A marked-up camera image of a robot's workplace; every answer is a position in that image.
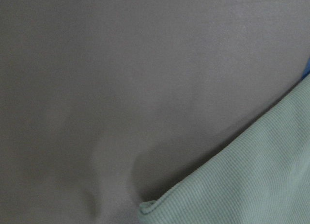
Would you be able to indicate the olive green long-sleeve shirt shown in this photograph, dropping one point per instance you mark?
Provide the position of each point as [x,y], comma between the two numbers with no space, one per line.
[262,177]

